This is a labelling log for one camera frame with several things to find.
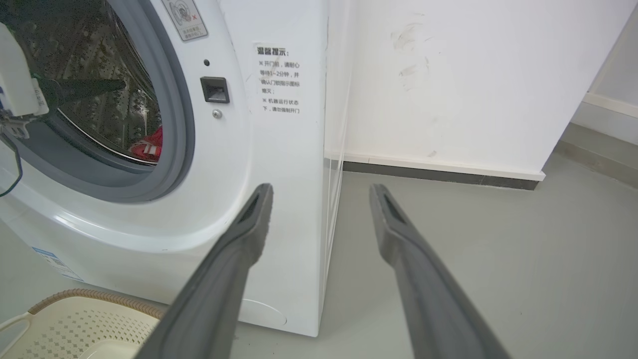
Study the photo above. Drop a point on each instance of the white Chinese notice sticker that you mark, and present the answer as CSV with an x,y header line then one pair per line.
x,y
279,79

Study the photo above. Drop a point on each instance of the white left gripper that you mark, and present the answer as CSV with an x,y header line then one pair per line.
x,y
15,82

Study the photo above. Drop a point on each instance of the white front-load washing machine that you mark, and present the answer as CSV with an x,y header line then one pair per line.
x,y
234,164

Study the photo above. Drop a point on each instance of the grey warning label sticker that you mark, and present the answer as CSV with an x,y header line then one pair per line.
x,y
185,18

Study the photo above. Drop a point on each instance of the red garment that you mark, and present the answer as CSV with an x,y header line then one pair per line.
x,y
148,145

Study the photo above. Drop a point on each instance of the cream plastic laundry basket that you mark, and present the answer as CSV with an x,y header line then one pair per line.
x,y
75,326

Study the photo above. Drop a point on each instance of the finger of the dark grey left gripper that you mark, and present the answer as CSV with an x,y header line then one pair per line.
x,y
219,289

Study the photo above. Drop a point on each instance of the blue energy label sticker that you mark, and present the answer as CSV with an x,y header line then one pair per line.
x,y
56,262

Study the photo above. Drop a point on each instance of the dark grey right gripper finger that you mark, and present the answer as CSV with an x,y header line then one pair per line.
x,y
428,294

